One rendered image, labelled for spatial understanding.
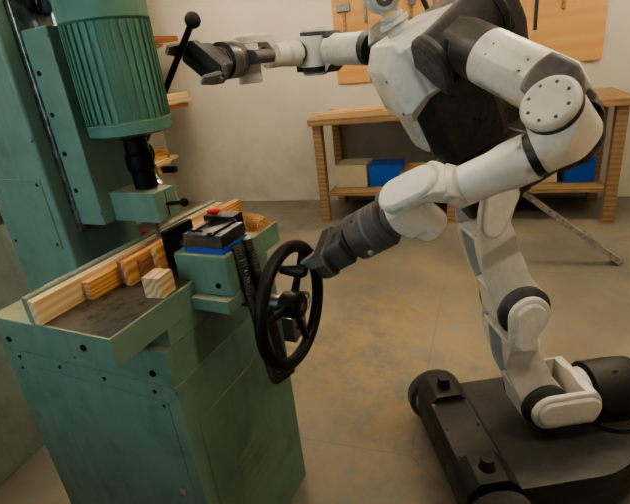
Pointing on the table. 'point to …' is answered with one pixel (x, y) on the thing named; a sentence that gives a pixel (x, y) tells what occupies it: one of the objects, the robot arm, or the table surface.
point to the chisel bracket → (144, 203)
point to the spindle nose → (140, 162)
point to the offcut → (158, 283)
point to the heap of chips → (254, 222)
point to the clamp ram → (172, 239)
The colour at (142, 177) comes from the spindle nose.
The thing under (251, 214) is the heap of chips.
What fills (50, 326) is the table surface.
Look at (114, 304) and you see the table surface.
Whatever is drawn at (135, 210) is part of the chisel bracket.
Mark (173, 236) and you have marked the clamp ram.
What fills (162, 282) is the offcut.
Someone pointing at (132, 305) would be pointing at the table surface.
